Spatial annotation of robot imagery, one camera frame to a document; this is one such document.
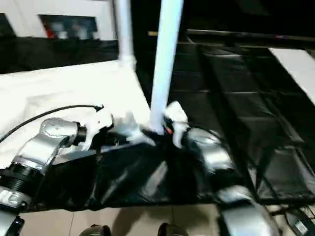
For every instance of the black work mat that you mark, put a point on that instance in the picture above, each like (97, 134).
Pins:
(147, 177)

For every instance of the white flat board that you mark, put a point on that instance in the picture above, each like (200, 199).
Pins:
(295, 66)

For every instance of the black floor stand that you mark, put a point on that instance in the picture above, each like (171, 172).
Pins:
(300, 225)

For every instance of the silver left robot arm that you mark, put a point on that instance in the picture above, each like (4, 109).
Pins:
(44, 145)

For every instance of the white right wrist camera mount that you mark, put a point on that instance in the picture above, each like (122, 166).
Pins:
(176, 110)

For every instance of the small tan label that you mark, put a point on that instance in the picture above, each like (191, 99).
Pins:
(152, 33)

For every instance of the black metal rail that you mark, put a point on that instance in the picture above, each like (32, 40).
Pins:
(246, 36)

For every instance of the white plastic table leg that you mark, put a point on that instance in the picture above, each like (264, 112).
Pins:
(125, 29)
(165, 61)

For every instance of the white glass-door cabinet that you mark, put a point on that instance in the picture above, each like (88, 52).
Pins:
(24, 9)

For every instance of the dark left robot foot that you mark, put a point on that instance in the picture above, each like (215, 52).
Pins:
(97, 230)

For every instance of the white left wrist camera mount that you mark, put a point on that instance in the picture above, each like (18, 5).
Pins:
(94, 127)

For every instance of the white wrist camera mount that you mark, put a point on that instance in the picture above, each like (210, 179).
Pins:
(176, 110)
(94, 127)

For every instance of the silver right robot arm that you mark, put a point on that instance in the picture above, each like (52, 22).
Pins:
(216, 152)

